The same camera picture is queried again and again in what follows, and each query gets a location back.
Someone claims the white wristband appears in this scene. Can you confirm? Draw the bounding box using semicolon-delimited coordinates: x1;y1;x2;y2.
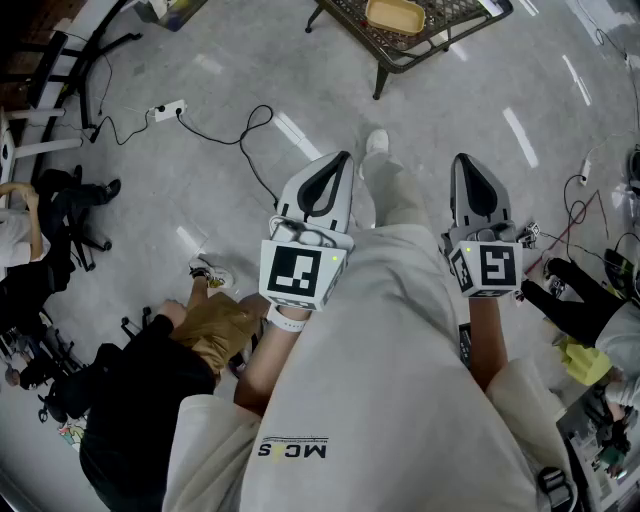
266;303;309;334

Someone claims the beige container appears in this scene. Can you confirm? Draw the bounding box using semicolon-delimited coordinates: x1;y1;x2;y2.
364;0;428;38

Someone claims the white desk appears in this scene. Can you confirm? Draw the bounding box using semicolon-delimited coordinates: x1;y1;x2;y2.
0;105;85;187

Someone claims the thin black cable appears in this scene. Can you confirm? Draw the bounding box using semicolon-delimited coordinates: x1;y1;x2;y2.
81;48;157;147
537;173;609;266

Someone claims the black metal stand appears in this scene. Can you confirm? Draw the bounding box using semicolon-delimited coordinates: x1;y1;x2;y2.
27;0;145;132

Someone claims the person's white shirt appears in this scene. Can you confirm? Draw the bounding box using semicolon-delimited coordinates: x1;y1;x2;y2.
162;223;579;512

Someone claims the black lattice table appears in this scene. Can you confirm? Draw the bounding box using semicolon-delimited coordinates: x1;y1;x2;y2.
304;0;516;101

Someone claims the person's white shoe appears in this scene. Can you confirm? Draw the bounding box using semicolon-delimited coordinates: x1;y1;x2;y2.
365;128;391;157

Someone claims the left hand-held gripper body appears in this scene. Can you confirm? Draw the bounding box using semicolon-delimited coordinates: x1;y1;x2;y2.
258;214;355;314

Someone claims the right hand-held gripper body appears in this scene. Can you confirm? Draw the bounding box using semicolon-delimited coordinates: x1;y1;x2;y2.
439;219;526;300

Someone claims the black office chair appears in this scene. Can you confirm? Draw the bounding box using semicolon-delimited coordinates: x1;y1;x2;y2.
38;163;114;274

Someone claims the person's leg in light trousers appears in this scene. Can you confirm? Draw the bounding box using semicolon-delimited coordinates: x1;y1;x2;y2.
358;148;437;232

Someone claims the person's left forearm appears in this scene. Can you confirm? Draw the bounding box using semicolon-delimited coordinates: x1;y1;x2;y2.
233;298;312;417

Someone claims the yellow-green bag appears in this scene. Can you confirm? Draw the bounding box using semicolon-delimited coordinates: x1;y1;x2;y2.
563;335;615;387

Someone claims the black looped cable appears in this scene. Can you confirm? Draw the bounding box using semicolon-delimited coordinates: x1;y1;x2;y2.
176;103;281;207

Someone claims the black strap buckle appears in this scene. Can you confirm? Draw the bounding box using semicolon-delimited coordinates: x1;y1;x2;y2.
536;466;580;512

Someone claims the person's right forearm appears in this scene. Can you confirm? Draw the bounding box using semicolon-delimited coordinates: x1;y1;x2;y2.
467;294;512;392

